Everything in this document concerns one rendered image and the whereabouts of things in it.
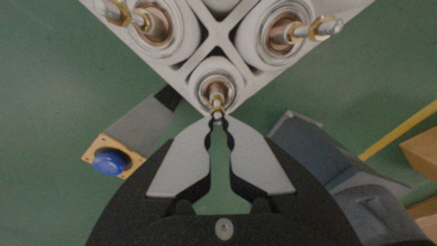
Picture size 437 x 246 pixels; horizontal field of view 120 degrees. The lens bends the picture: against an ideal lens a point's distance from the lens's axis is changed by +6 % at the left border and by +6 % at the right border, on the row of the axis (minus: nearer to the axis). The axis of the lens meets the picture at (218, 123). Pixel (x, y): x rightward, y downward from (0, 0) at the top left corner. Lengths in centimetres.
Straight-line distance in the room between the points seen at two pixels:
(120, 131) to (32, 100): 61
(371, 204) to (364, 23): 48
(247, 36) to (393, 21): 54
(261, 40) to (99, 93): 56
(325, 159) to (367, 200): 10
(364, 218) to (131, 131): 46
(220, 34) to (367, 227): 45
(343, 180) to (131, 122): 43
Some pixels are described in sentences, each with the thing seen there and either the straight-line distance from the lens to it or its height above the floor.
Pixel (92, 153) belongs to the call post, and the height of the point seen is 31.
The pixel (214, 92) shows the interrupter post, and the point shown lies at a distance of 18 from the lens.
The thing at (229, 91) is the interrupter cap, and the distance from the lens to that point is 21.
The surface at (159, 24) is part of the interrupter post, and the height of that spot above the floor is 26.
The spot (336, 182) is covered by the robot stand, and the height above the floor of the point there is 29.
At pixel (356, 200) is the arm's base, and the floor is 32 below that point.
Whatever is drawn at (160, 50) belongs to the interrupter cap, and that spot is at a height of 25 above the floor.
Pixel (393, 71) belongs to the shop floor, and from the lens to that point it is 78.
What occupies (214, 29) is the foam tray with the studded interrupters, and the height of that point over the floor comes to 18.
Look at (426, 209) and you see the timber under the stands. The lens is 184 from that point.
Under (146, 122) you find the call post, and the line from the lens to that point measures 27.
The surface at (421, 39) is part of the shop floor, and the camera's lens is 79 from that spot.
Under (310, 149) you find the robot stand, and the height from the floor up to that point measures 19.
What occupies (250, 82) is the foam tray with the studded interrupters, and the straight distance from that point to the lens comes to 29.
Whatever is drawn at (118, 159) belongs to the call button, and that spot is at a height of 32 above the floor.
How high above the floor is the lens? 45
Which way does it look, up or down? 59 degrees down
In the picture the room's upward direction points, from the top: 177 degrees clockwise
